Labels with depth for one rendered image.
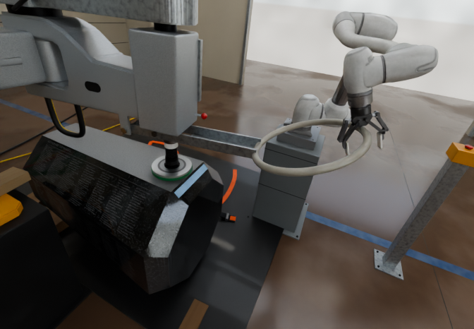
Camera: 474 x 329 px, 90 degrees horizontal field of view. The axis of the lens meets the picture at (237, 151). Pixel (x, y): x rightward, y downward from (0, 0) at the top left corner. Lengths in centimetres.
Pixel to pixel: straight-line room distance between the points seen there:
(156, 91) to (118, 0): 33
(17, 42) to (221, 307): 173
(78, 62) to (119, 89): 21
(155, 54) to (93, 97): 42
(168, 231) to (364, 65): 112
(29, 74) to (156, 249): 99
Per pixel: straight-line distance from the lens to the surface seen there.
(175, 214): 128
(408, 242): 221
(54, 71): 150
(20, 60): 142
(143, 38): 104
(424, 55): 104
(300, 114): 178
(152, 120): 113
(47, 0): 132
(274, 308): 185
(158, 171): 131
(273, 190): 200
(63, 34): 132
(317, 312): 193
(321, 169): 85
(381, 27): 154
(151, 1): 101
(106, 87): 124
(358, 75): 100
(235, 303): 180
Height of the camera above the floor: 162
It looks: 31 degrees down
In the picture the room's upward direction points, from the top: 7 degrees clockwise
